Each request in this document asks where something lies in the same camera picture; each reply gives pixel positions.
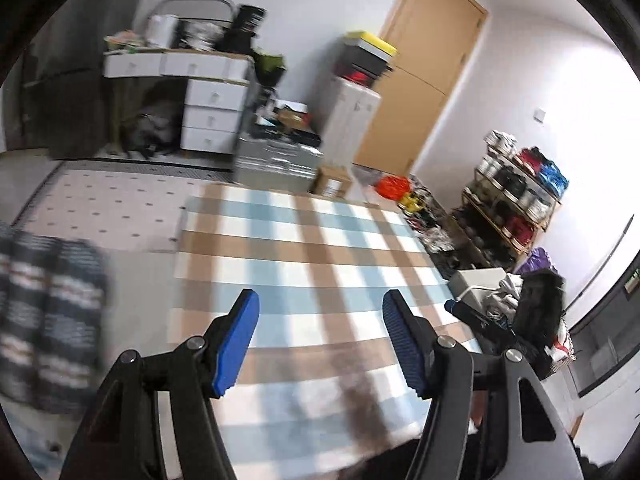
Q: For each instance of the flat black box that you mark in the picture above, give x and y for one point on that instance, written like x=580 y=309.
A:
x=304 y=136

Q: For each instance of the white storage box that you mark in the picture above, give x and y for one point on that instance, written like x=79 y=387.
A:
x=477 y=285

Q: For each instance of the cardboard box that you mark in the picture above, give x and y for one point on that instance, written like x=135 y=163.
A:
x=332 y=182

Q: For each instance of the grey metal tube frame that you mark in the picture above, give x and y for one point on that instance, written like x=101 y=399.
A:
x=195 y=0

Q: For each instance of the white light switch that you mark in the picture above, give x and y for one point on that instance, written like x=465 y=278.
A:
x=539 y=115

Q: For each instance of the brown box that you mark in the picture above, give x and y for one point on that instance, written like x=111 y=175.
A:
x=291 y=120

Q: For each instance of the white appliance on desk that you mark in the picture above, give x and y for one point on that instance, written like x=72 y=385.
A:
x=161 y=30

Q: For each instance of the white rug with black diamonds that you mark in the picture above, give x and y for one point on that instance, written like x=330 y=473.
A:
x=110 y=205

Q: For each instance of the purple bag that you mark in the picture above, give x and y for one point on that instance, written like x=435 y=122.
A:
x=535 y=260

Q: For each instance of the black backpack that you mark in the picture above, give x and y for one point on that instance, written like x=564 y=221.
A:
x=152 y=130

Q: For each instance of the black white plaid fleece-lined jacket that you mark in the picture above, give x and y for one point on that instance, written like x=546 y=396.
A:
x=50 y=310

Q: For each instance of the tall black bag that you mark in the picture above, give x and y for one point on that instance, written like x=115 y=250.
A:
x=245 y=27

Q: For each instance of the white plastic cabinet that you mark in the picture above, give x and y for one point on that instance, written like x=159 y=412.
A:
x=350 y=120

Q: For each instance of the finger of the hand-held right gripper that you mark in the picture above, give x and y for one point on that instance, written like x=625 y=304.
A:
x=475 y=316

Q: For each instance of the row of shoes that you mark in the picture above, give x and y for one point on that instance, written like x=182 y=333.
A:
x=440 y=230

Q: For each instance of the pile of clothes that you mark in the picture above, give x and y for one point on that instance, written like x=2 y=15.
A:
x=500 y=295

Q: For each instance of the wooden shoe rack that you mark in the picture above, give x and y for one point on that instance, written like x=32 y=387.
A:
x=520 y=195

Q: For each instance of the green and black bag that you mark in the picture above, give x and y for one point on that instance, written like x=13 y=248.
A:
x=269 y=65

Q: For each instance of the red plastic bag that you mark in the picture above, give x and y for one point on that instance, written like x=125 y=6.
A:
x=393 y=187

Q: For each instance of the yellow lidded box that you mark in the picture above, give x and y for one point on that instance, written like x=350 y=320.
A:
x=372 y=42

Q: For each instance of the stack of black boxes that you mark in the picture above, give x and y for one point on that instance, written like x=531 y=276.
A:
x=360 y=67

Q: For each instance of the blue brown checked blanket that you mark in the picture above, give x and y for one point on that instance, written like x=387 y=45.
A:
x=320 y=260

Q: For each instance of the light wooden door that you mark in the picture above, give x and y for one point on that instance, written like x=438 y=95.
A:
x=425 y=60

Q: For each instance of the silver hard-shell suitcase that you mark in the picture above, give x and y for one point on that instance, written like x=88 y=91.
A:
x=275 y=165

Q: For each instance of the white drawer unit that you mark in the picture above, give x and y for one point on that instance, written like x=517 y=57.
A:
x=215 y=115

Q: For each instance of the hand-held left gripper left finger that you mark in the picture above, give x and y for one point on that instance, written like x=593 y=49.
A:
x=237 y=345

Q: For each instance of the white desk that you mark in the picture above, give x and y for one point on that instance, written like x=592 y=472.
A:
x=175 y=65

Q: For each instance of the dark grey wardrobe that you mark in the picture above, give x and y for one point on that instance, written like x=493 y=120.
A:
x=75 y=60

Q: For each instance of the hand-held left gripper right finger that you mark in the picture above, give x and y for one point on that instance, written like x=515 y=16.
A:
x=405 y=345

